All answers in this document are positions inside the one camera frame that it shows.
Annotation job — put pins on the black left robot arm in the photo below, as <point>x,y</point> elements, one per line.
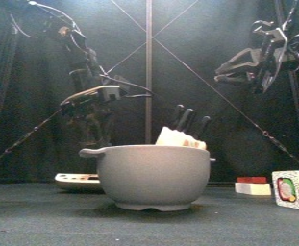
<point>82,43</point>

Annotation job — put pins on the red topped nigiri sushi toy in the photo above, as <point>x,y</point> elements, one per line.
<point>251,186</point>

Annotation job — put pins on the white sushi roll block toy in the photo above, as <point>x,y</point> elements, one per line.
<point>293,189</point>

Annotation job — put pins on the black cloth backdrop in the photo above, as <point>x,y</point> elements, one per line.
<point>23,105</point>

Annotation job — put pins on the white flat tray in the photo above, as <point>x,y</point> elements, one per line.
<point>76,182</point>

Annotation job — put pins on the beige food packet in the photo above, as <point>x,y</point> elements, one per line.
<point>176,139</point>

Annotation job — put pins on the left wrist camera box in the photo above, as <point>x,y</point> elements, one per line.
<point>106,93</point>

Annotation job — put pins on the grey vertical frame pole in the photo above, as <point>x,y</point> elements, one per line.
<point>148,64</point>

